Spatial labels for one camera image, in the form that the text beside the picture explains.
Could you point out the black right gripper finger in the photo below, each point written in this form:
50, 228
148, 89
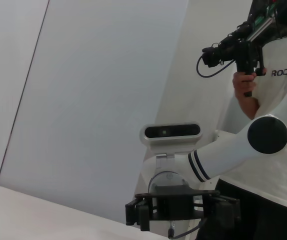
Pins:
142, 215
227, 210

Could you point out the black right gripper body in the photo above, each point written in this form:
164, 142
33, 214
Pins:
173, 202

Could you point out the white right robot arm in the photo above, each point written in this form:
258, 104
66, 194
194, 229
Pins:
223, 157

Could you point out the person's right hand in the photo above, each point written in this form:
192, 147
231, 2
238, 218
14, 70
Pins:
244, 85

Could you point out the person in white shirt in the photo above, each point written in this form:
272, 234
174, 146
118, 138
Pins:
276, 55

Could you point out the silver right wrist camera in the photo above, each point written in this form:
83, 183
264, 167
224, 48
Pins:
171, 145

